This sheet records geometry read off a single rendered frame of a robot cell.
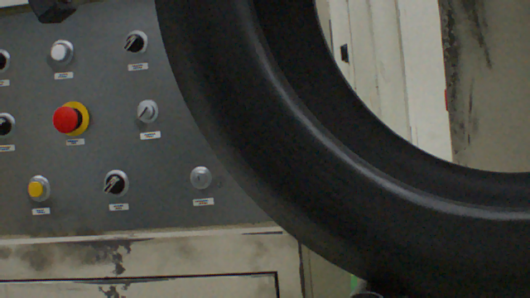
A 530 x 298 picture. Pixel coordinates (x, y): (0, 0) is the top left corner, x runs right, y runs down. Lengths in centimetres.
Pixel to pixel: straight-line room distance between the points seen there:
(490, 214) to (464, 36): 44
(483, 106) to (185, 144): 51
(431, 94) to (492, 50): 337
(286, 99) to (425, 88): 376
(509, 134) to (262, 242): 44
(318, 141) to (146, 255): 76
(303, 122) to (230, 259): 71
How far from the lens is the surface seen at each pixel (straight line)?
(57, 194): 163
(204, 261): 152
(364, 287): 89
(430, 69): 457
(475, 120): 121
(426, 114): 457
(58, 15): 100
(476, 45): 120
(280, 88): 81
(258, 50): 81
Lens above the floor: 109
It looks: 3 degrees down
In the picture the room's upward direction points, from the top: 5 degrees counter-clockwise
